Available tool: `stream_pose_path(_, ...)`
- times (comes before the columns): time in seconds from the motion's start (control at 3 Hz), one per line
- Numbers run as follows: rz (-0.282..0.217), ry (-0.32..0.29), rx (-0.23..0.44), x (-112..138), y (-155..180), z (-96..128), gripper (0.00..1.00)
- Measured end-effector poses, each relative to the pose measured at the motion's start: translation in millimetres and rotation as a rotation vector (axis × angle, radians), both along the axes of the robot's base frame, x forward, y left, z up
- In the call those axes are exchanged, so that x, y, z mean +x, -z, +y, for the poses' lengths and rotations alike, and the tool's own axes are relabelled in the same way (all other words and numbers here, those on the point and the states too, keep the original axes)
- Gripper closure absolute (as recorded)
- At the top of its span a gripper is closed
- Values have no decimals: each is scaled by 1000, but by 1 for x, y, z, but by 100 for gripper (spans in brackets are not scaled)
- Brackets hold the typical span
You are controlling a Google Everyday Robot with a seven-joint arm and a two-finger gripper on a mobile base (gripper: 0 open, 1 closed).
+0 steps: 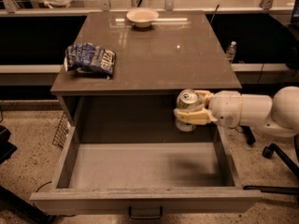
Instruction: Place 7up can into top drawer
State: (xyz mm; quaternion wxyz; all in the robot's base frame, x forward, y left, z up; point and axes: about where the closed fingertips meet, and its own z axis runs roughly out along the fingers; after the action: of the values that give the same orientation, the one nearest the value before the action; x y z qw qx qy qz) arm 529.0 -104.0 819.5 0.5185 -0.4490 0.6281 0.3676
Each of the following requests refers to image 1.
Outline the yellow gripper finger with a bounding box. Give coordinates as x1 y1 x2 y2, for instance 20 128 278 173
174 108 217 125
195 90 214 107

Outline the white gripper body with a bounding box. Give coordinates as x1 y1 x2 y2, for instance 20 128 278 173
208 91 241 128

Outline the silver green 7up can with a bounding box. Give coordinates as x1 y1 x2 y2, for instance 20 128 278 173
174 90 200 132

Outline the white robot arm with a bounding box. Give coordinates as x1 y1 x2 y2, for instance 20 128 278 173
174 86 299 137

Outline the grey cabinet with glossy top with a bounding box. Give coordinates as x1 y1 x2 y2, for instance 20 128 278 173
50 10 243 126

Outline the open grey top drawer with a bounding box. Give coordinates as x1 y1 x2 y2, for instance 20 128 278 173
29 95 263 217

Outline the black table leg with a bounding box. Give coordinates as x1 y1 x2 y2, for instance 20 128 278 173
242 126 256 145

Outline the clear plastic water bottle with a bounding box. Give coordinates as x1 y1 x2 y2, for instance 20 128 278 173
225 41 236 63

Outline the black chair base with caster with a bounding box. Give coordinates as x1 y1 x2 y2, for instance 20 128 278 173
243 143 299 198

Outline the white ceramic bowl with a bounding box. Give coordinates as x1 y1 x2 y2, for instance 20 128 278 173
126 7 159 28

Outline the blue chip bag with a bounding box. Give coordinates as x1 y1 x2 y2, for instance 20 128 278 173
64 43 116 78

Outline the black equipment at left edge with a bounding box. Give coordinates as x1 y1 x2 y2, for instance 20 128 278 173
0 125 17 164

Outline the black drawer handle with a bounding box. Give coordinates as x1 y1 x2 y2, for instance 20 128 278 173
128 206 164 220

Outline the black wire mesh rack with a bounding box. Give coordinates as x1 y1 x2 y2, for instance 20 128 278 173
52 114 70 148

